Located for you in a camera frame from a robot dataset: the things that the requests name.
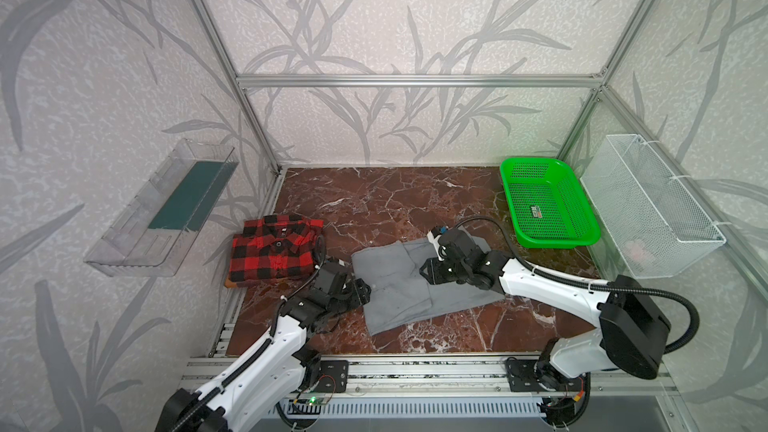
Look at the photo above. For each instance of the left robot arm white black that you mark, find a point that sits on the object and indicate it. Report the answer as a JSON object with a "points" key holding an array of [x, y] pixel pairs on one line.
{"points": [[279, 363]]}

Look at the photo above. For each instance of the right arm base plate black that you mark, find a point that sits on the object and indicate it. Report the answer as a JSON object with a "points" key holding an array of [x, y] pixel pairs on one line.
{"points": [[533, 375]]}

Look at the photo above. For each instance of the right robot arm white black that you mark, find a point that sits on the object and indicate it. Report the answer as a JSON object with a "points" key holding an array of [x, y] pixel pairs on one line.
{"points": [[633, 327]]}

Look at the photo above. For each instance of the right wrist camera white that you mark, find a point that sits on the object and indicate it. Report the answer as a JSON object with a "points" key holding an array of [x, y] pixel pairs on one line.
{"points": [[436, 232]]}

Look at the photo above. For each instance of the green plastic basket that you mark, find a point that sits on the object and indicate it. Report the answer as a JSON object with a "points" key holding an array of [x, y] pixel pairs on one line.
{"points": [[568, 219]]}

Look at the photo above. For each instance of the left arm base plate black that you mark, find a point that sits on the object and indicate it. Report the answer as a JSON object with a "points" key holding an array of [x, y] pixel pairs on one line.
{"points": [[326, 376]]}

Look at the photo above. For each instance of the red black plaid folded shirt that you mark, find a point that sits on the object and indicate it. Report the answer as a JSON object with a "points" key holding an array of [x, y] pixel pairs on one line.
{"points": [[272, 248]]}

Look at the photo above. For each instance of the grey long sleeve shirt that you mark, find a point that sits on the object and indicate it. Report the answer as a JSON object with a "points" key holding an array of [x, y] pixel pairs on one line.
{"points": [[400, 295]]}

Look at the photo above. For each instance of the white wire mesh basket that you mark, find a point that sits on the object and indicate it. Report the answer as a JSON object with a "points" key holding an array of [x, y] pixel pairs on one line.
{"points": [[639, 197]]}

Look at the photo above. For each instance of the pink item in wire basket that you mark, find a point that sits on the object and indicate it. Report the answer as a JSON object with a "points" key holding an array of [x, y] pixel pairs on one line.
{"points": [[637, 251]]}

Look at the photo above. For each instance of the aluminium front rail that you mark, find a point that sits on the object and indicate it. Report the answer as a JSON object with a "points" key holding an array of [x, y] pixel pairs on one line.
{"points": [[444, 375]]}

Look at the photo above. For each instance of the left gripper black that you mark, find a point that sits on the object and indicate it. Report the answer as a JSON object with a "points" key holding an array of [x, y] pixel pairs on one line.
{"points": [[358, 293]]}

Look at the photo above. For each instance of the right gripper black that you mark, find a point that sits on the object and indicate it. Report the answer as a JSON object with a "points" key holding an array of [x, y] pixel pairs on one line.
{"points": [[433, 267]]}

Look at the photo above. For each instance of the clear plastic wall bin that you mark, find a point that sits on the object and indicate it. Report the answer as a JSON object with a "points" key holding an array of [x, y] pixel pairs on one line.
{"points": [[155, 232]]}

